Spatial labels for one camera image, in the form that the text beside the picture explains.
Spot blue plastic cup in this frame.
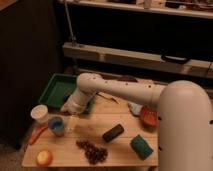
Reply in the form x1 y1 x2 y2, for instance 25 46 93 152
48 117 64 137

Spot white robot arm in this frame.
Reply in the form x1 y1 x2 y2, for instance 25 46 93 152
61 73 213 171

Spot green plastic tray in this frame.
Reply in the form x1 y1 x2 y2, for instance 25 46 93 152
38 73 95 114

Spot white paper cup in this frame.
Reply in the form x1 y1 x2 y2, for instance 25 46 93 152
30 104 49 124

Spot orange carrot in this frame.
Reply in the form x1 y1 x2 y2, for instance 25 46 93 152
28 125 48 145

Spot thin dark utensil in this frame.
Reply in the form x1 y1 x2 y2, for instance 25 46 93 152
96 93 119 104

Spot bunch of dark grapes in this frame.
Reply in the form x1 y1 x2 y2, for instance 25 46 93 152
76 140 108 165

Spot dark brown rectangular block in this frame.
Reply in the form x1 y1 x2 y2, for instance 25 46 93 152
102 124 124 142

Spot yellow red apple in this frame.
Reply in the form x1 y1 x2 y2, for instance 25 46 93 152
36 150 53 167

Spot crumpled grey cloth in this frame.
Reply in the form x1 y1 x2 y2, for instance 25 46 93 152
127 102 142 116

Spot green sponge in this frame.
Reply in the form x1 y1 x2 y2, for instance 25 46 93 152
130 135 153 160

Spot orange bowl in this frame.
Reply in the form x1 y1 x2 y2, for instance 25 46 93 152
139 107 157 127

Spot metal pole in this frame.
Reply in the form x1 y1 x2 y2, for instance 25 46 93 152
64 0 77 46

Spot wooden shelf beam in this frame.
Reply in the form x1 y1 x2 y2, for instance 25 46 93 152
63 42 213 79

